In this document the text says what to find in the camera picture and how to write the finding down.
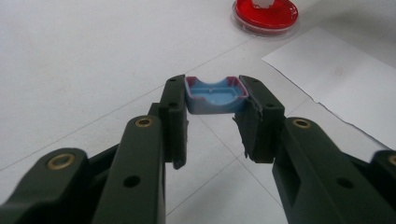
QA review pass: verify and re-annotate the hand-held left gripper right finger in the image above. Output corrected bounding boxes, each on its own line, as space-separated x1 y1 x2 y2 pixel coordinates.
233 74 286 164

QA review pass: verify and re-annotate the blue stamp cap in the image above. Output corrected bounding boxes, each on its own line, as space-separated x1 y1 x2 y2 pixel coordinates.
184 75 250 116

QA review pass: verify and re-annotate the round red ink pad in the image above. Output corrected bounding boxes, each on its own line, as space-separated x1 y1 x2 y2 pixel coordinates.
231 0 300 37

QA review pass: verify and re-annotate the white paper sheet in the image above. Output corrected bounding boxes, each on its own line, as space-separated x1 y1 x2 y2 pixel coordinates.
262 26 396 150

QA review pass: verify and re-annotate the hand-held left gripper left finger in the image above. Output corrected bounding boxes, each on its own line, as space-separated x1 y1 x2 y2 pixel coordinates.
148 74 190 171

